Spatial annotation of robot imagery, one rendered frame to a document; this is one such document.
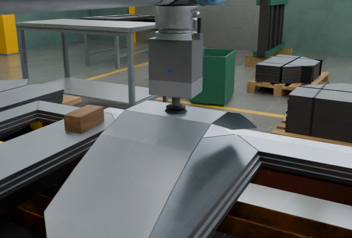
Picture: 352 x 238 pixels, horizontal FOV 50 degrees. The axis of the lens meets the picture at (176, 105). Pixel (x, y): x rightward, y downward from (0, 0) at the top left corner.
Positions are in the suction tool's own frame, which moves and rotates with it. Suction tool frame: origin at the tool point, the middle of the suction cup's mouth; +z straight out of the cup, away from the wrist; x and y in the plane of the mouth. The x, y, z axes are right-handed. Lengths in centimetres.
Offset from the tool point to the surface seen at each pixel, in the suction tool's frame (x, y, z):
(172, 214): 8.6, -2.7, 15.7
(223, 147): -26.0, -3.1, 15.5
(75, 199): 22.5, 7.4, 7.5
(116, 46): -506, 311, 61
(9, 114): -27, 71, 16
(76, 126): -20.3, 38.6, 13.6
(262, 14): -602, 84, 6
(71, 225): 26.0, 5.8, 9.4
